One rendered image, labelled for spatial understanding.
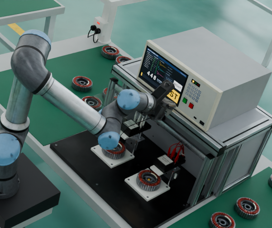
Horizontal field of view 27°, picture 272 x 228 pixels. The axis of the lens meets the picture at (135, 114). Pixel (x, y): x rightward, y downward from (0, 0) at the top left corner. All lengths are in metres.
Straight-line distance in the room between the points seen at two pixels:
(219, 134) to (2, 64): 1.35
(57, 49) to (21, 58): 1.49
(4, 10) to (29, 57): 1.82
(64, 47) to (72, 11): 2.15
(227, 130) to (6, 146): 0.94
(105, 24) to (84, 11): 2.17
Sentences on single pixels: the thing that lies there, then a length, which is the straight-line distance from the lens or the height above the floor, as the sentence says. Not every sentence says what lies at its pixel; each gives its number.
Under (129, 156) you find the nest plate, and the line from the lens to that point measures 2.69.
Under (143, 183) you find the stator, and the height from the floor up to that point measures 0.81.
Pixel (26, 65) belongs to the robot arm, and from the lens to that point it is 1.95.
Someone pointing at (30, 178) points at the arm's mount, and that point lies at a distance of 2.41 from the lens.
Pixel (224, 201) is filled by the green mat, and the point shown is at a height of 0.75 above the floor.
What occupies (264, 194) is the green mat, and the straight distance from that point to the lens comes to 2.84.
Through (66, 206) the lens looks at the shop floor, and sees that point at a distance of 3.48.
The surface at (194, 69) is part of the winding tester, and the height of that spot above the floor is 1.32.
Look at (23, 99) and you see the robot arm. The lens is 2.18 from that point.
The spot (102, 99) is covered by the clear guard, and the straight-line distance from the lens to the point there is 2.51.
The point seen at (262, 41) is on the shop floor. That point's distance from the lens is 6.11.
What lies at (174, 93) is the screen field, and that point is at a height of 1.18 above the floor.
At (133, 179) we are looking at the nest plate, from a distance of 2.58.
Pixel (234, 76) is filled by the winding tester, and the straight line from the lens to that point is 2.47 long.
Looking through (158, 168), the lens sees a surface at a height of 0.85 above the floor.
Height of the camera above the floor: 2.48
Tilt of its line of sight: 35 degrees down
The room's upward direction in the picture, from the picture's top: 16 degrees clockwise
